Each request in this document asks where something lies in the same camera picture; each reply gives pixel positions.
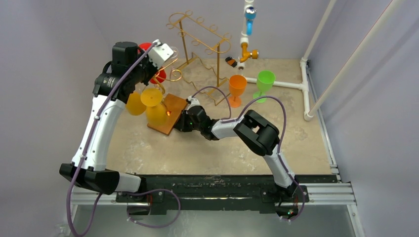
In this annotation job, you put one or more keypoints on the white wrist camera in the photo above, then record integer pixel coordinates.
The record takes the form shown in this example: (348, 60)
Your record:
(159, 53)
(191, 102)

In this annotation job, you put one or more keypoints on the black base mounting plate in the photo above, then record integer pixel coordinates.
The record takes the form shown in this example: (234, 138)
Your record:
(224, 186)

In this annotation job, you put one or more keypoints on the yellow goblet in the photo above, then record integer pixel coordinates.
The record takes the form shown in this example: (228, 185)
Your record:
(134, 104)
(156, 112)

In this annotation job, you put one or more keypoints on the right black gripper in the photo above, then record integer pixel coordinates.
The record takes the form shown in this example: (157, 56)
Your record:
(183, 122)

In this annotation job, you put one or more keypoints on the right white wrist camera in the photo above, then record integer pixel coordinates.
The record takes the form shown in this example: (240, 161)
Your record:
(191, 102)

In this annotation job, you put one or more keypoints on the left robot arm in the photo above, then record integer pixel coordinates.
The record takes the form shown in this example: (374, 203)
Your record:
(129, 66)

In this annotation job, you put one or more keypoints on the gold tall wire rack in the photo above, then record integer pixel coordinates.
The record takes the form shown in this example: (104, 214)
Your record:
(222, 46)

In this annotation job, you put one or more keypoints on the red plastic goblet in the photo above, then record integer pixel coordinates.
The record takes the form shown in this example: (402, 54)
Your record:
(159, 73)

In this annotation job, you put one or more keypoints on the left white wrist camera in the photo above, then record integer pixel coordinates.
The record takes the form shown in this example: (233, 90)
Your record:
(159, 53)

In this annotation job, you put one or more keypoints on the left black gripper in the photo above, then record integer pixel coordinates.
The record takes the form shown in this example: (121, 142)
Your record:
(153, 68)

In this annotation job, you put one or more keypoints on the orange faucet tap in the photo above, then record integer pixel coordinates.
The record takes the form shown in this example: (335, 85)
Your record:
(253, 54)

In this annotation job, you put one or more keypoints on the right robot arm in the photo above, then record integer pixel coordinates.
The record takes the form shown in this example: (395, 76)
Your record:
(256, 132)

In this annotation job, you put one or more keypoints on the clear wine glass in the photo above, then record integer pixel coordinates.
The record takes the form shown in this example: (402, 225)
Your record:
(173, 58)

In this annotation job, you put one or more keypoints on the small black orange object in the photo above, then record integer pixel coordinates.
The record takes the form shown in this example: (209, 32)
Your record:
(231, 61)

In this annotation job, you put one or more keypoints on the white pvc pipe frame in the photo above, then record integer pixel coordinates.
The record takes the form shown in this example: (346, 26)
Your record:
(308, 114)

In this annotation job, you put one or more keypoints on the orange plastic goblet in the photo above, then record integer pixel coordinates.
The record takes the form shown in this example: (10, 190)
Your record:
(237, 86)

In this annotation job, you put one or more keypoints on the aluminium rail frame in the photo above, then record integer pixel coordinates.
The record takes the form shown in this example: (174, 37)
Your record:
(316, 194)

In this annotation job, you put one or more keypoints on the yellow goblet front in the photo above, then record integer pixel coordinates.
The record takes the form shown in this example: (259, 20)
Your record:
(156, 112)

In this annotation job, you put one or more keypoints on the gold swirl wine glass rack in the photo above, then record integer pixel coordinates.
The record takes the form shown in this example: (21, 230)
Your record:
(173, 103)

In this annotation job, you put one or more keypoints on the green plastic cup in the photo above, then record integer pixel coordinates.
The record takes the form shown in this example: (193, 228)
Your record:
(264, 82)

